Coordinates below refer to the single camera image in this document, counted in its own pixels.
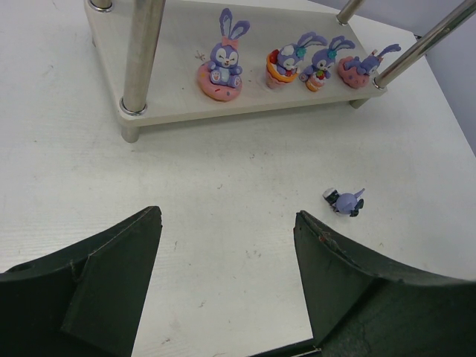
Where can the sitting bunny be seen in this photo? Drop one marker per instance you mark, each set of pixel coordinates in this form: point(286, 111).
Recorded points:
point(220, 77)

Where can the white two-tier shelf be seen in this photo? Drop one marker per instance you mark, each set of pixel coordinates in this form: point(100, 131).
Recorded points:
point(151, 51)

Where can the bunny holding strawberry cake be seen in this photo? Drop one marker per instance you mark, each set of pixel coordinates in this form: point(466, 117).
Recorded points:
point(318, 72)

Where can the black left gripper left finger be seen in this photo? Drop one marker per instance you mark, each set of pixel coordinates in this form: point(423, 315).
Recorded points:
point(83, 300)

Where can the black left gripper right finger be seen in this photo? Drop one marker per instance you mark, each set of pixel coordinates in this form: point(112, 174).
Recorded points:
point(362, 303)

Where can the purple bunny black bow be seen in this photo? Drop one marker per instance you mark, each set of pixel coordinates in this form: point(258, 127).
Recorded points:
point(344, 203)

